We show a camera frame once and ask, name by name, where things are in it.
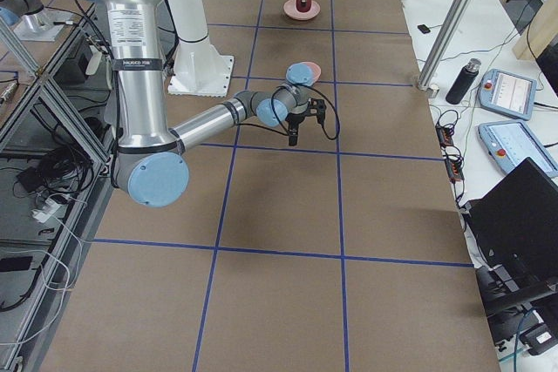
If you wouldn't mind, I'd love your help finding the black orange power strip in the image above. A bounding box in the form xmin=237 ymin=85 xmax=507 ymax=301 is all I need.
xmin=435 ymin=124 xmax=465 ymax=184

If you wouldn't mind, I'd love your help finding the blue teach pendant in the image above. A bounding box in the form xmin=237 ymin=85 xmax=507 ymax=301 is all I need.
xmin=478 ymin=120 xmax=557 ymax=178
xmin=478 ymin=69 xmax=537 ymax=120

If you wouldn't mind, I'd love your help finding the brown paper table cover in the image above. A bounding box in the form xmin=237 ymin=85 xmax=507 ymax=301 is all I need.
xmin=41 ymin=0 xmax=499 ymax=371

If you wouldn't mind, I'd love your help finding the black laptop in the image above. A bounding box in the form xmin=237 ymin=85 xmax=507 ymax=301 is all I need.
xmin=466 ymin=158 xmax=557 ymax=279

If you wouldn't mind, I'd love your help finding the near blue teach pendant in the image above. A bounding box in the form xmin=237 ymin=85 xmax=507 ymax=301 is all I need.
xmin=478 ymin=120 xmax=557 ymax=178

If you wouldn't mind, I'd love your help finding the pink bowl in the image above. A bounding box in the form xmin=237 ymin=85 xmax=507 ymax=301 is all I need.
xmin=303 ymin=62 xmax=322 ymax=84

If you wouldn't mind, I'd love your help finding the pink plate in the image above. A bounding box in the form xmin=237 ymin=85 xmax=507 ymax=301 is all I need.
xmin=283 ymin=0 xmax=321 ymax=21

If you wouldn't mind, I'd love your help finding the red yellow apple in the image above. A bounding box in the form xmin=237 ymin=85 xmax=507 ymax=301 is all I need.
xmin=296 ymin=0 xmax=312 ymax=13

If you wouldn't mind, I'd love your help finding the aluminium frame post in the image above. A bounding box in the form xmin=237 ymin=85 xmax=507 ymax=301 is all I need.
xmin=416 ymin=0 xmax=472 ymax=91

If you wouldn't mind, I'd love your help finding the far blue teach pendant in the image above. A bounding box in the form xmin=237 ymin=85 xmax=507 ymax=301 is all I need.
xmin=478 ymin=69 xmax=537 ymax=120

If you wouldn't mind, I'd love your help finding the black water bottle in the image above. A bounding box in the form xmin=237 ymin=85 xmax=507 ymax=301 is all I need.
xmin=446 ymin=58 xmax=481 ymax=105

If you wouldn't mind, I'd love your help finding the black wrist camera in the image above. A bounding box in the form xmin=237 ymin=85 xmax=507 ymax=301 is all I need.
xmin=309 ymin=98 xmax=327 ymax=127

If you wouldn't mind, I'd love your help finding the small black square device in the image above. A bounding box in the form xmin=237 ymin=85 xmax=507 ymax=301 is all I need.
xmin=417 ymin=24 xmax=431 ymax=34

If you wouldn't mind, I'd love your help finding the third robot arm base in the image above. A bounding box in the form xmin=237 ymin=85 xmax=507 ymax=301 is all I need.
xmin=1 ymin=0 xmax=62 ymax=42

